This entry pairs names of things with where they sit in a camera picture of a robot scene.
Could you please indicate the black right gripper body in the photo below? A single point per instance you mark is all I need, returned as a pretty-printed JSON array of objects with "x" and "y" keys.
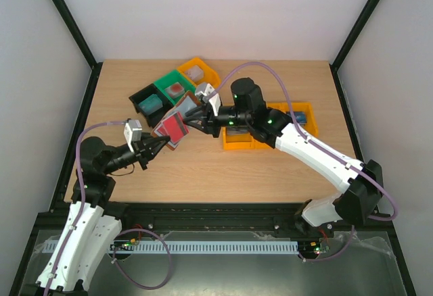
[{"x": 210, "y": 120}]

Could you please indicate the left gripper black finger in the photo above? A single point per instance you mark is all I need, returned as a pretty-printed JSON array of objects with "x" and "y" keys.
[
  {"x": 154, "y": 147},
  {"x": 157, "y": 140}
]

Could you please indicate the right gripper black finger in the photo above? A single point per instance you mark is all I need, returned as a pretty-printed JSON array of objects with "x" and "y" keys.
[
  {"x": 197, "y": 113},
  {"x": 196, "y": 123}
]

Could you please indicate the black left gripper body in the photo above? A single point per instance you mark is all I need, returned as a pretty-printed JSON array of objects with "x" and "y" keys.
[{"x": 141, "y": 153}]

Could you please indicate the brown leather card holder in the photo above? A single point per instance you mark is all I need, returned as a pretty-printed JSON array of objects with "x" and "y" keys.
[{"x": 186, "y": 103}]

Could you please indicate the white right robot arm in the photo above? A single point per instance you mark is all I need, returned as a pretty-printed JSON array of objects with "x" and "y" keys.
[{"x": 356, "y": 182}]

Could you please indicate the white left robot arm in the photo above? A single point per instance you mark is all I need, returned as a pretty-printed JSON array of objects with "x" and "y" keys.
[{"x": 93, "y": 221}]

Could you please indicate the red white card stack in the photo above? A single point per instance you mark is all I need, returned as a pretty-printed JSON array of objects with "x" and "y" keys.
[{"x": 175, "y": 90}]

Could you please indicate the teal card stack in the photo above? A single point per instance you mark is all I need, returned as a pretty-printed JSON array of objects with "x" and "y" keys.
[{"x": 151, "y": 104}]

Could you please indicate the blue card stack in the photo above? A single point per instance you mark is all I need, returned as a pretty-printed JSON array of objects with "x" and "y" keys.
[{"x": 300, "y": 118}]

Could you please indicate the black bin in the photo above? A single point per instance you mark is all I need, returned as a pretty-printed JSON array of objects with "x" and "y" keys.
[{"x": 155, "y": 117}]

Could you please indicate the yellow bin near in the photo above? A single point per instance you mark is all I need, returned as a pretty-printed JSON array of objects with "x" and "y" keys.
[{"x": 237, "y": 138}]

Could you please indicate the green bin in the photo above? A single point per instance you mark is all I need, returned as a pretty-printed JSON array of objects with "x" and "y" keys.
[{"x": 169, "y": 79}]

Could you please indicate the yellow bin middle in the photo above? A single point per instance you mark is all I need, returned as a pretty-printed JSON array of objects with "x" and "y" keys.
[{"x": 283, "y": 107}]

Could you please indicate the yellow bin far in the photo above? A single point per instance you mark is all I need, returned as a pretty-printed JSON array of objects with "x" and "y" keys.
[{"x": 307, "y": 108}]

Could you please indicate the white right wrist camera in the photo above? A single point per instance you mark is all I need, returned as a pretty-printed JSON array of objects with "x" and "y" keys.
[{"x": 207, "y": 94}]

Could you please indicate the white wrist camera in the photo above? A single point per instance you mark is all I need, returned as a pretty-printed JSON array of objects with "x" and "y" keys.
[
  {"x": 132, "y": 132},
  {"x": 207, "y": 94}
]

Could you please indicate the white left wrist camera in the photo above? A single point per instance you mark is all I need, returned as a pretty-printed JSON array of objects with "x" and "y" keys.
[{"x": 132, "y": 132}]

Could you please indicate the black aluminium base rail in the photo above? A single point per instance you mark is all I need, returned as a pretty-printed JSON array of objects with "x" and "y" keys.
[{"x": 280, "y": 218}]

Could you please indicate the white slotted cable duct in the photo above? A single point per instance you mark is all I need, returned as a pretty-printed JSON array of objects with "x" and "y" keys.
[{"x": 213, "y": 247}]

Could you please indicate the black frame post left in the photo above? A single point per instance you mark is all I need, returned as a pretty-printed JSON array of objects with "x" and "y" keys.
[{"x": 75, "y": 32}]

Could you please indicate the black frame post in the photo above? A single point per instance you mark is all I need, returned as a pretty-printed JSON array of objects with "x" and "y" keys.
[
  {"x": 75, "y": 32},
  {"x": 354, "y": 33}
]

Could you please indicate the black frame post right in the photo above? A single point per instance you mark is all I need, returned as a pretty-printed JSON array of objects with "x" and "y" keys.
[{"x": 354, "y": 33}]

